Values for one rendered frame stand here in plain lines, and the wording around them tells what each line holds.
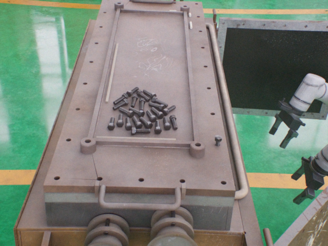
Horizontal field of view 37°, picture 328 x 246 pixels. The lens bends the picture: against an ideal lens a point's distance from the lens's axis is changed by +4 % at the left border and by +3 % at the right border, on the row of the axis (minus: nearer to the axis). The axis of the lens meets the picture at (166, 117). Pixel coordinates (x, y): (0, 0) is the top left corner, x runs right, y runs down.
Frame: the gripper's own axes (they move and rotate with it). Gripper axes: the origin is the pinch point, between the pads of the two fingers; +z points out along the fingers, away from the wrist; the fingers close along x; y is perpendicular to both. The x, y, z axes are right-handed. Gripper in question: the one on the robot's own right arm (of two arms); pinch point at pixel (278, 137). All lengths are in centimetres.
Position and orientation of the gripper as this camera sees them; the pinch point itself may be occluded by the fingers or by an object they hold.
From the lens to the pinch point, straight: 238.3
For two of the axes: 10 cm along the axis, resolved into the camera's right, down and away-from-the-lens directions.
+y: 8.9, 3.0, 3.4
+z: -4.2, 8.4, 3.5
